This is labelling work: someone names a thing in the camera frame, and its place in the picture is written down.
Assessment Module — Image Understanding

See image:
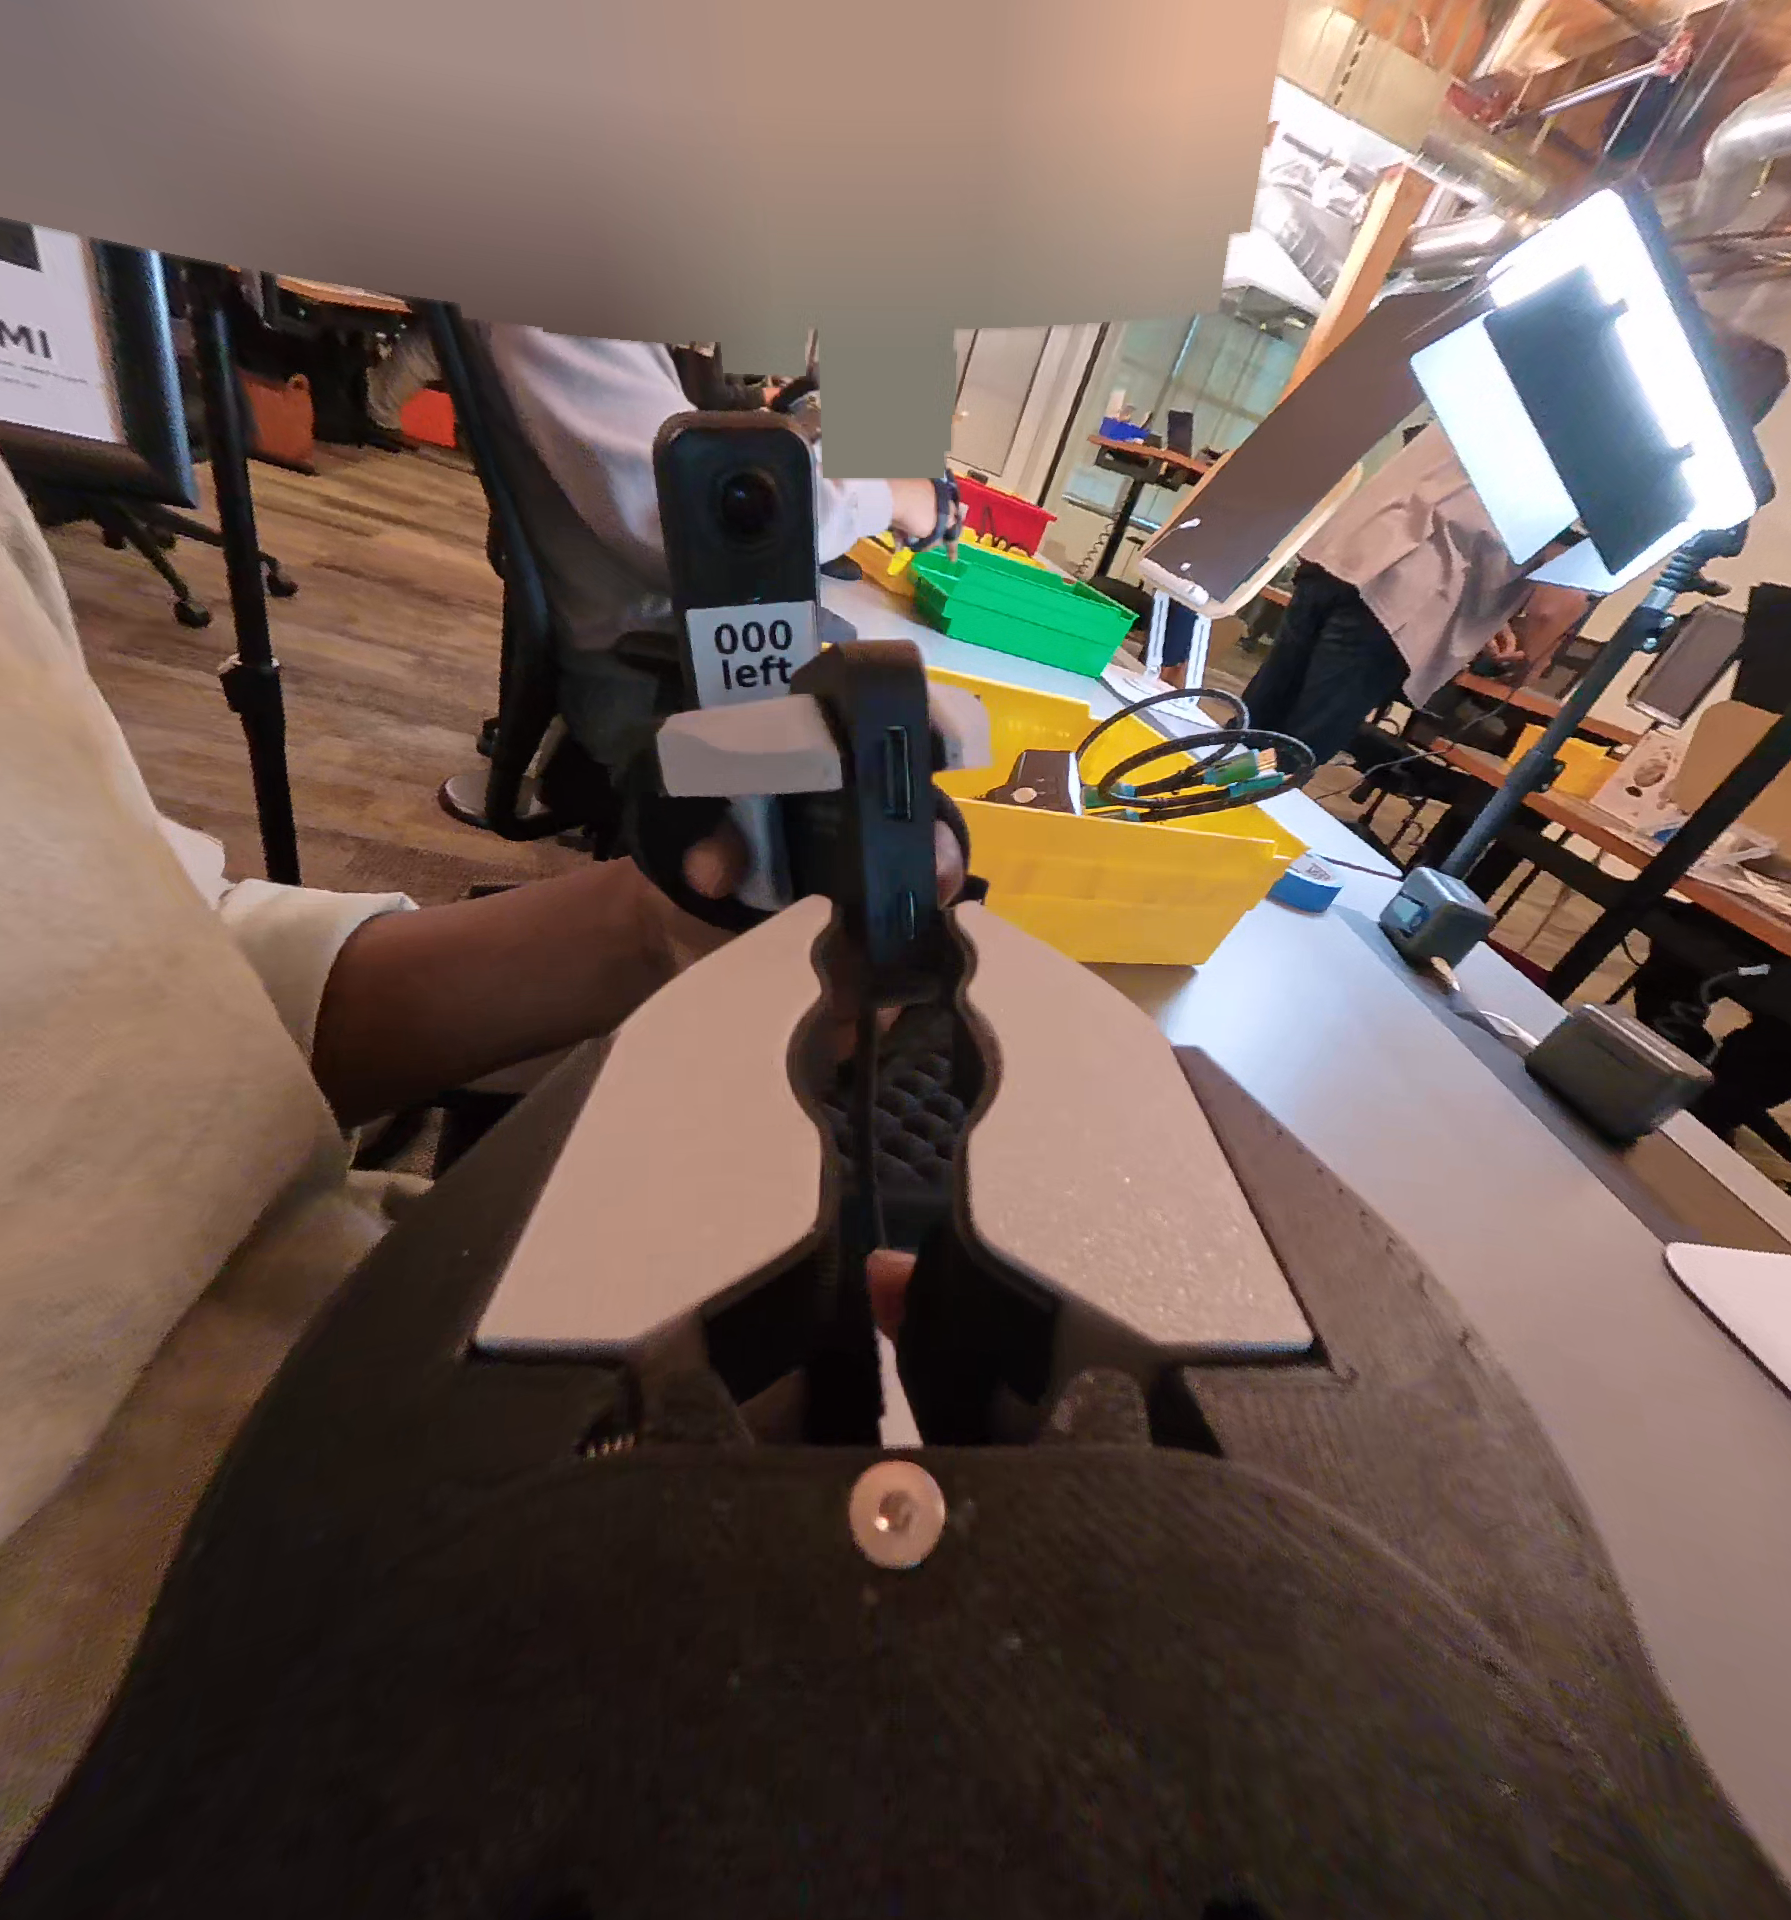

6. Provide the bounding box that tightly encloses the small yellow storage bin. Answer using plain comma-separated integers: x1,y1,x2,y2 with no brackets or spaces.
1507,728,1623,801

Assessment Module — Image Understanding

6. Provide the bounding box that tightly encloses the black board on white stand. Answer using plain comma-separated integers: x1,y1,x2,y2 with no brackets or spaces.
1140,284,1499,677
1664,1241,1791,1461

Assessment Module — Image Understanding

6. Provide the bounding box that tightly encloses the black office chair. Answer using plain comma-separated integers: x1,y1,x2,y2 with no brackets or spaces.
438,300,642,841
0,421,297,631

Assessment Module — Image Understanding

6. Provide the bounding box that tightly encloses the black tripod stand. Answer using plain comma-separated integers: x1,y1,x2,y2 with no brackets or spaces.
175,262,304,886

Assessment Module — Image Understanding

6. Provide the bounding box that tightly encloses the person's left hand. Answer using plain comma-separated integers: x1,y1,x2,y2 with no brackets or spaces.
579,816,977,1056

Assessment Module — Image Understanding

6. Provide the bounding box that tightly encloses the led light panel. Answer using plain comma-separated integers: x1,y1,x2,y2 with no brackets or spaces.
1412,187,1779,595

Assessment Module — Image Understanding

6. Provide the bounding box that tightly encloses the black light stand pole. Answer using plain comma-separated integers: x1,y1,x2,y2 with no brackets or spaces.
1435,532,1751,886

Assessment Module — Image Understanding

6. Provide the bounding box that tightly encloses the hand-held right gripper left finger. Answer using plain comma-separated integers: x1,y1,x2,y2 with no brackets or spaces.
472,900,885,1446

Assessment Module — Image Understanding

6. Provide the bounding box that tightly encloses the small black monitor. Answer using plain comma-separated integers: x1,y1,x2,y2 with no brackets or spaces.
1631,601,1750,728

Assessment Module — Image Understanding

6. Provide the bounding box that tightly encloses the braided hdmi cable green plug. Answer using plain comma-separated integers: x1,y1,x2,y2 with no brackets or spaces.
1074,686,1321,822

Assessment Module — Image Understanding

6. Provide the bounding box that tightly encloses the white printed sign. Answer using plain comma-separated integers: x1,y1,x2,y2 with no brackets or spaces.
0,224,123,444

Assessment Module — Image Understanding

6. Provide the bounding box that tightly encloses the small dark object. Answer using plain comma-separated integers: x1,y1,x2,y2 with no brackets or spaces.
981,746,1090,815

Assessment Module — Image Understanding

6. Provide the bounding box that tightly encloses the yellow plastic bin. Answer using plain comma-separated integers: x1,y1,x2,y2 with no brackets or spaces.
924,667,1309,965

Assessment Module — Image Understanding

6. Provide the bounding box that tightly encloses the red plastic bin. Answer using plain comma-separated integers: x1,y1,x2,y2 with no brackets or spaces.
956,476,1058,555

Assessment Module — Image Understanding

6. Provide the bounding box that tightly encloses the black hdmi switch box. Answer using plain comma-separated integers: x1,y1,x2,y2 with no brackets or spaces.
794,640,977,1005

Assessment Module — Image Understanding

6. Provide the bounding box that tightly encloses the person's left forearm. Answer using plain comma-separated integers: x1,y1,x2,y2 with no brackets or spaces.
310,870,642,1127

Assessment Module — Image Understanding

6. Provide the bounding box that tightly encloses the dark grey box device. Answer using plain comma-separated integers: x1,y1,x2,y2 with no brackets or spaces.
1378,866,1494,962
1525,1005,1714,1145

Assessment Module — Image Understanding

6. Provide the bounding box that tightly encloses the cluttered wooden workbench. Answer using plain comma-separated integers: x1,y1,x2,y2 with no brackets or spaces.
1435,706,1791,992

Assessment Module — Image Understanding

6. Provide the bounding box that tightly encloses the cardboard box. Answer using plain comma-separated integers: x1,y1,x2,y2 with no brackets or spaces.
1682,697,1791,886

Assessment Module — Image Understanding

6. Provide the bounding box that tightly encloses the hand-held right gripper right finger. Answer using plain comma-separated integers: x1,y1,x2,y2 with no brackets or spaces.
891,900,1316,1446

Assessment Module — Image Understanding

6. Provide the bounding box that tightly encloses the green plastic bin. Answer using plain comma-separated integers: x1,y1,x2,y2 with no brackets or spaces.
910,543,1136,677

